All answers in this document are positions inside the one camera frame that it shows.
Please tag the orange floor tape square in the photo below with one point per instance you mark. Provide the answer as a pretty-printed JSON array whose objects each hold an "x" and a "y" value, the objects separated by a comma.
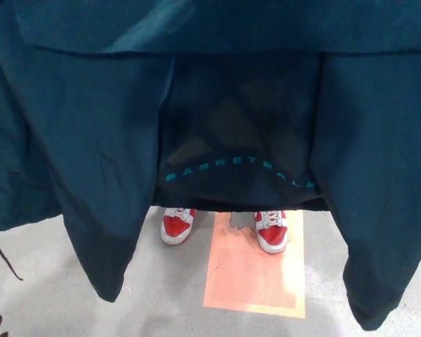
[{"x": 252, "y": 281}]

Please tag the dark teal coat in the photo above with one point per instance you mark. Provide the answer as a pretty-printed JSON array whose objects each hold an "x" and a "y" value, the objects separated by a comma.
[{"x": 91, "y": 140}]

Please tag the person's left red white sneaker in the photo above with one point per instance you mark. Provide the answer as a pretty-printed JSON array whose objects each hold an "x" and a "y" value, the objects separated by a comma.
[{"x": 272, "y": 235}]

